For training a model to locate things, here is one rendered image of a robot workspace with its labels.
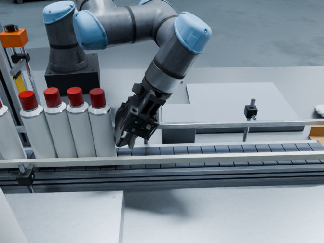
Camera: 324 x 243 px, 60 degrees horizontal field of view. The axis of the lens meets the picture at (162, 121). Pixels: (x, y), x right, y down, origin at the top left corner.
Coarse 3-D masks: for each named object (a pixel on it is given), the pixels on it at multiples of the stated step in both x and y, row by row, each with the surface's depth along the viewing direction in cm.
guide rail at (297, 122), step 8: (256, 120) 75; (264, 120) 75; (272, 120) 75; (280, 120) 75; (288, 120) 75; (296, 120) 75; (304, 120) 75; (312, 120) 75; (320, 120) 75; (16, 128) 72; (24, 128) 72; (160, 128) 74; (168, 128) 74; (176, 128) 74; (184, 128) 74
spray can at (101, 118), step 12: (96, 96) 62; (96, 108) 64; (108, 108) 65; (96, 120) 64; (108, 120) 66; (96, 132) 67; (108, 132) 67; (96, 144) 69; (108, 144) 69; (108, 156) 71
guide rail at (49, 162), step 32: (0, 160) 69; (32, 160) 69; (64, 160) 69; (96, 160) 69; (128, 160) 70; (160, 160) 70; (192, 160) 71; (224, 160) 71; (256, 160) 71; (288, 160) 72
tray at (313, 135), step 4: (312, 128) 88; (316, 128) 88; (320, 128) 88; (312, 132) 89; (316, 132) 89; (320, 132) 89; (312, 136) 89; (316, 136) 89; (320, 136) 89; (320, 140) 88
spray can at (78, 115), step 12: (72, 96) 62; (72, 108) 64; (84, 108) 65; (72, 120) 65; (84, 120) 66; (72, 132) 68; (84, 132) 67; (84, 144) 69; (84, 156) 72; (96, 156) 74
